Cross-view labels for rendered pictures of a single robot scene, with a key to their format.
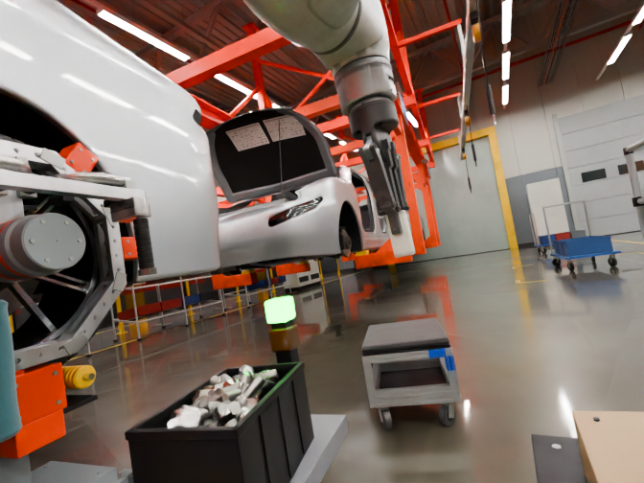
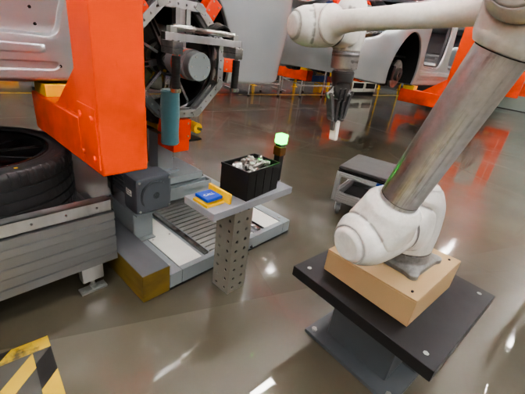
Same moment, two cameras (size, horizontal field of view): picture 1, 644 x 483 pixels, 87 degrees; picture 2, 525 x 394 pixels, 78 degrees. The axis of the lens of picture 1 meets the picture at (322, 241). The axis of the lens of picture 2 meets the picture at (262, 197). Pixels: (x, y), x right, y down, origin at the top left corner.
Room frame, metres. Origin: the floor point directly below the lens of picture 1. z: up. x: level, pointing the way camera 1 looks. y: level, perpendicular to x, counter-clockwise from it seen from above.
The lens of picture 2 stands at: (-0.66, -0.28, 0.98)
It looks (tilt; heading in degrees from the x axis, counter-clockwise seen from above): 25 degrees down; 18
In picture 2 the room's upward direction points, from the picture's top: 8 degrees clockwise
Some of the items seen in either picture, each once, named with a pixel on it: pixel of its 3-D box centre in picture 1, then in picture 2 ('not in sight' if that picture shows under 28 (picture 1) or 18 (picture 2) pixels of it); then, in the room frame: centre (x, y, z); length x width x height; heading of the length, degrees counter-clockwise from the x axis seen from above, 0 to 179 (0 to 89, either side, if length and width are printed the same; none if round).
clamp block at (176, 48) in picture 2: not in sight; (172, 46); (0.58, 0.61, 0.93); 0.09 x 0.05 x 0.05; 69
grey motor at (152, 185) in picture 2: not in sight; (133, 191); (0.49, 0.76, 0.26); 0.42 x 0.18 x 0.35; 69
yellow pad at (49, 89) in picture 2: not in sight; (58, 87); (0.38, 1.05, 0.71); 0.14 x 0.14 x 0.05; 69
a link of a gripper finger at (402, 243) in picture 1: (399, 234); (333, 130); (0.53, -0.12, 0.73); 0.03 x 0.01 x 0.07; 59
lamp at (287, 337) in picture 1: (285, 337); (280, 150); (0.61, 0.09, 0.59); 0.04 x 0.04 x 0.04; 69
